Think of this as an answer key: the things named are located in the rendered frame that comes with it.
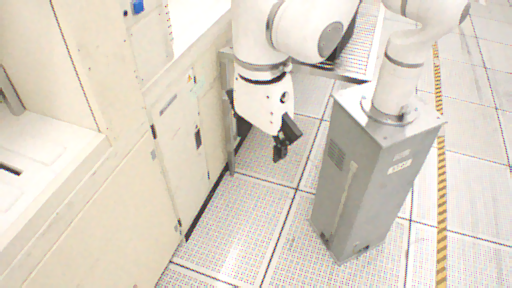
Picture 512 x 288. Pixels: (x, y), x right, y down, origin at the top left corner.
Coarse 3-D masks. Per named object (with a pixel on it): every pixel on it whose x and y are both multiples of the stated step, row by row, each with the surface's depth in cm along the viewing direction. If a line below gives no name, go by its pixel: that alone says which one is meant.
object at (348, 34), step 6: (354, 12) 133; (354, 18) 136; (348, 24) 130; (354, 24) 140; (348, 30) 133; (348, 36) 137; (342, 42) 131; (348, 42) 140; (336, 48) 126; (342, 48) 134; (330, 54) 128; (336, 54) 128; (330, 60) 130
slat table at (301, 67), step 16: (368, 0) 176; (368, 16) 160; (368, 32) 149; (224, 48) 137; (368, 48) 138; (224, 64) 139; (304, 64) 128; (320, 64) 128; (336, 64) 129; (352, 64) 128; (368, 64) 129; (224, 80) 145; (352, 80) 124; (368, 80) 121; (224, 112) 158
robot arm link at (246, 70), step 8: (240, 64) 48; (248, 64) 47; (280, 64) 48; (288, 64) 48; (240, 72) 49; (248, 72) 48; (256, 72) 48; (264, 72) 48; (272, 72) 48; (280, 72) 50
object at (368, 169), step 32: (352, 96) 114; (416, 96) 114; (352, 128) 111; (384, 128) 103; (416, 128) 103; (352, 160) 116; (384, 160) 104; (416, 160) 115; (320, 192) 147; (352, 192) 122; (384, 192) 120; (320, 224) 157; (352, 224) 129; (384, 224) 143; (352, 256) 152
